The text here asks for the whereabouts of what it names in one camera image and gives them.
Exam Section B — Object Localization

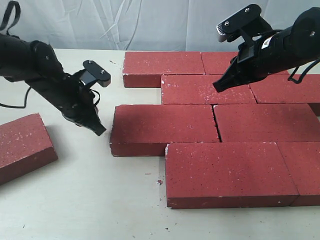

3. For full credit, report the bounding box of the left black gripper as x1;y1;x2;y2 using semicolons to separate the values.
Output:
27;77;107;136

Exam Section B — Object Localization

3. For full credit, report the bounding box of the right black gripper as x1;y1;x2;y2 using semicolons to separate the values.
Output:
212;27;300;93

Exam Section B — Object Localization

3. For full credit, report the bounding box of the red brick diagonal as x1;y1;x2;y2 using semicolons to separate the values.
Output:
109;104;219;157

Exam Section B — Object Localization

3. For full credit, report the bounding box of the red brick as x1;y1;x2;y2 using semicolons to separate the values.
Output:
249;74;320;116
122;51;205;88
165;142;299;209
200;51;290;75
160;75;256;105
213;103;320;143
277;141;320;207

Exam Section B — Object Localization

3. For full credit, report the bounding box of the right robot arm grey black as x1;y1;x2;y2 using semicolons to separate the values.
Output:
213;4;320;93

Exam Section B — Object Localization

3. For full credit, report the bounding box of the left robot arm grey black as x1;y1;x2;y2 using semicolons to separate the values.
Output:
0;34;111;136

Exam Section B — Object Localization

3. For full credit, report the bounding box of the grey backdrop cloth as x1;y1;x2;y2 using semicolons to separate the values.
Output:
0;0;320;54

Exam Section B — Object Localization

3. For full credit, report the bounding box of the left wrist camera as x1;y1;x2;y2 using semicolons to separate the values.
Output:
72;59;111;89

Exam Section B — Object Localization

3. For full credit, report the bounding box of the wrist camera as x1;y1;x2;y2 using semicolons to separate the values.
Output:
72;59;111;89
216;3;272;43

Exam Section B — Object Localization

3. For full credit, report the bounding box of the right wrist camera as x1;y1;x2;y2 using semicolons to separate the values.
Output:
216;3;272;43

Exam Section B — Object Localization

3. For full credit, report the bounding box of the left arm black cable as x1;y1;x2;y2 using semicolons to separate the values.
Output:
0;0;101;110

